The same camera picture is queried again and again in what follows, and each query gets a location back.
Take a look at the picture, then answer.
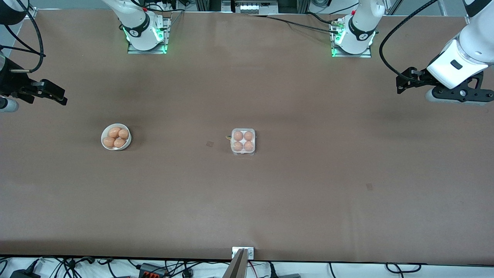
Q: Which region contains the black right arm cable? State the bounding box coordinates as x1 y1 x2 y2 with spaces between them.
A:
0 0 47 74

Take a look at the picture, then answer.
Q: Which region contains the white round bowl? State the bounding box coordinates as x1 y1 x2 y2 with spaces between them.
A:
101 123 132 151

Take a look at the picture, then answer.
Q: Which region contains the white power strip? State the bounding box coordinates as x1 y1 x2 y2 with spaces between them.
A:
235 1 267 14

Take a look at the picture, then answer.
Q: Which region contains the black orange power strip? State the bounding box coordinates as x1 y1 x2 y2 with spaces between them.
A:
139 263 169 278

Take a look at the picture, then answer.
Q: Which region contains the grey camera support beam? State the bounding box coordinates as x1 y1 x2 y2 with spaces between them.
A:
223 249 247 278

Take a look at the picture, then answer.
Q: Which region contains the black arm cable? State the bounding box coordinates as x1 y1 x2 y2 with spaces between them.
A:
0 0 47 74
379 0 440 83

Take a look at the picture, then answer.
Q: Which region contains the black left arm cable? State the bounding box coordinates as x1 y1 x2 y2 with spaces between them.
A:
379 0 440 83

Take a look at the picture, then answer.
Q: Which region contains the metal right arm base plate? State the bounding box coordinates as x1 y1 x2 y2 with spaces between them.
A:
127 17 169 54

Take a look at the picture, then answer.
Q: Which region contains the clear plastic egg box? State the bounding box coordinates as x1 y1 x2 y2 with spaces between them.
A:
230 128 256 156

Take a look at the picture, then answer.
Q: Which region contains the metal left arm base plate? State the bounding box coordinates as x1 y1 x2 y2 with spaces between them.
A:
331 17 372 58

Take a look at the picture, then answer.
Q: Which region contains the long black cable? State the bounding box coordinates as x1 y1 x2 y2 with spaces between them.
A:
247 14 339 34

